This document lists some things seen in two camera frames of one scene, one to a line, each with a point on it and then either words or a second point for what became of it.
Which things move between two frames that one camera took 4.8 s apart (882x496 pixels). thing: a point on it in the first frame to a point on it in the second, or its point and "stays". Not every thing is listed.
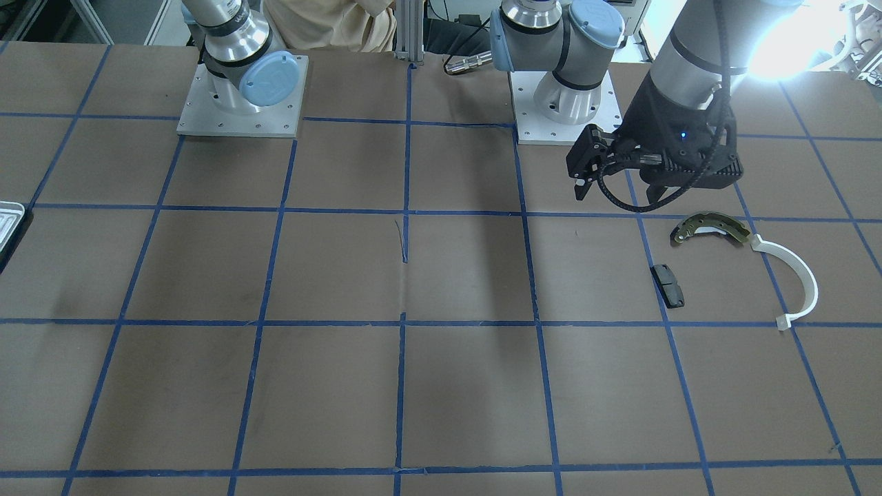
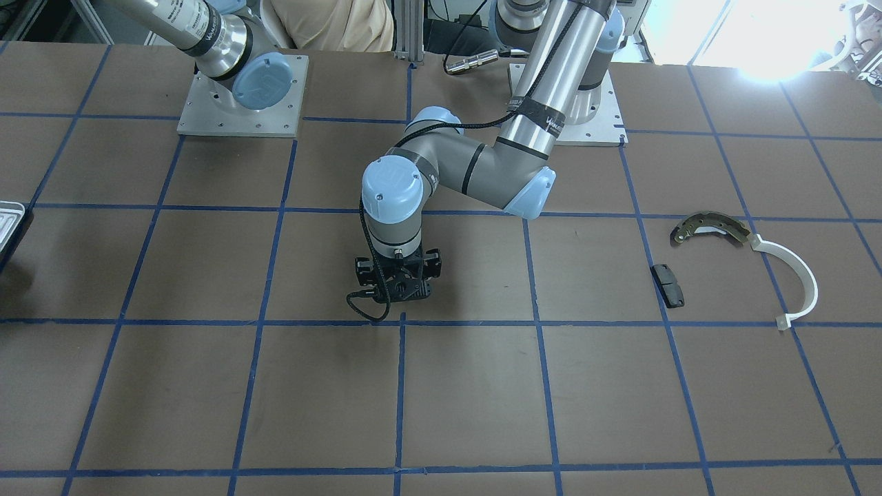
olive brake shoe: x=710 y=222 stays
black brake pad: x=671 y=292 stays
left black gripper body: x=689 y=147 to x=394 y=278
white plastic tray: x=10 y=214 stays
